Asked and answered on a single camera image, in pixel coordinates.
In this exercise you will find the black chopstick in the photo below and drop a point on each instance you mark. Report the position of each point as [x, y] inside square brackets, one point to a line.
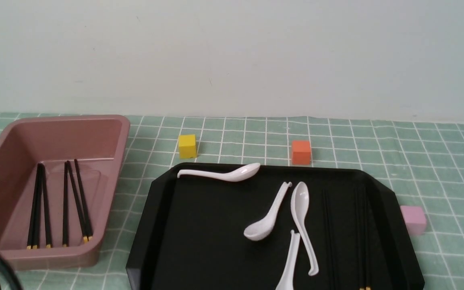
[331, 265]
[31, 222]
[77, 203]
[65, 221]
[48, 231]
[86, 215]
[38, 205]

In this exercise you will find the white spoon at tray top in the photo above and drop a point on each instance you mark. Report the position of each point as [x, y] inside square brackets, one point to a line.
[237, 175]

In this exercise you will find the yellow cube block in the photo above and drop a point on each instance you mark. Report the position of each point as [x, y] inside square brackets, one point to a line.
[187, 146]

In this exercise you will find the orange cube block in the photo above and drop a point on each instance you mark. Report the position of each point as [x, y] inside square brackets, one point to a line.
[301, 153]

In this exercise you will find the white spoon middle right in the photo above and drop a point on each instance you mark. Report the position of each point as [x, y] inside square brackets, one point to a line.
[299, 205]

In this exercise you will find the white spoon middle left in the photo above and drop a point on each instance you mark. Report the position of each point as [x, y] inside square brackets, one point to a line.
[263, 227]

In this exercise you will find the black plastic tray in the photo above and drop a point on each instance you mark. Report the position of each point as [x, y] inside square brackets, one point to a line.
[190, 236]

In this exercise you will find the white spoon at bottom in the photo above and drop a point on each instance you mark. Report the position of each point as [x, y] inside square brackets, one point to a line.
[287, 277]

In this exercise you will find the black chopstick on tray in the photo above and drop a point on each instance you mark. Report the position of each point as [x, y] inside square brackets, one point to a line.
[86, 215]
[331, 265]

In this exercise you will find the pink plastic bin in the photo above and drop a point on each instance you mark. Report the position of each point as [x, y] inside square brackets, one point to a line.
[98, 143]

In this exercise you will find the pink cube block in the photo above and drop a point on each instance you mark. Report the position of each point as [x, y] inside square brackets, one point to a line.
[415, 219]

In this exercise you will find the green checkered tablecloth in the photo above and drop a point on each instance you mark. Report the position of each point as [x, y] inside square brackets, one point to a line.
[422, 162]

